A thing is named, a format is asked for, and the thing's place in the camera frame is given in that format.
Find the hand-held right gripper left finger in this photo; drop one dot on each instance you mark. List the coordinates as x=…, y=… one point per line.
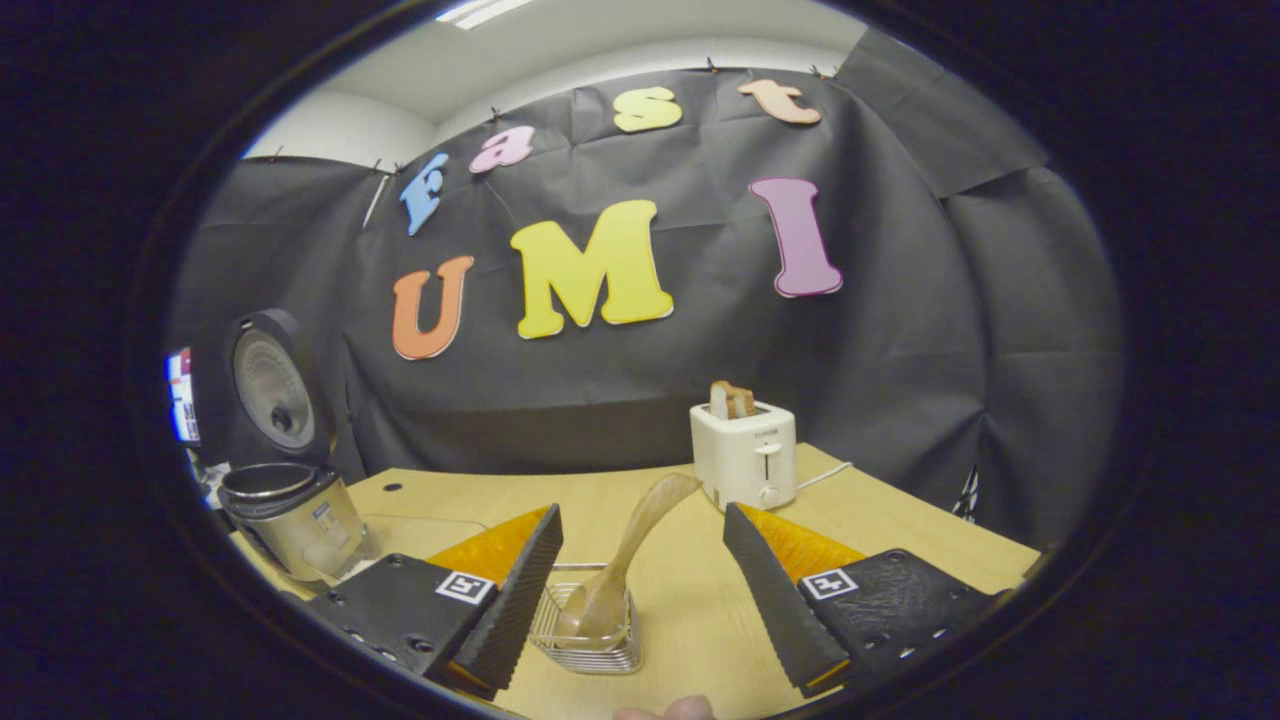
x=515, y=600

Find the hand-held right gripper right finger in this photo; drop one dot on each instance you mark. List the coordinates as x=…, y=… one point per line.
x=775, y=600

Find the wooden spoon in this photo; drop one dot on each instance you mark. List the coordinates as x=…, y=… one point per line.
x=640, y=530

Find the white rice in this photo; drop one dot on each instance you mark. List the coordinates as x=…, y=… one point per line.
x=357, y=569

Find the black silver rice cooker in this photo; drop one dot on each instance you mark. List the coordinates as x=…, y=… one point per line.
x=300, y=530

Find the white toaster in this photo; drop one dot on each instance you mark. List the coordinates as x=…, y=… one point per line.
x=745, y=460

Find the brown bread slice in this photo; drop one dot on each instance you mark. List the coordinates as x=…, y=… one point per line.
x=732, y=400

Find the black backdrop cloth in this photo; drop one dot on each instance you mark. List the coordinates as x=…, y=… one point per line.
x=900, y=350

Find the computer monitor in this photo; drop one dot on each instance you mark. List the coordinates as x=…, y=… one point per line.
x=183, y=400

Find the ceiling light panel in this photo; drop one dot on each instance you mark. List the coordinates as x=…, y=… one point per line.
x=485, y=10

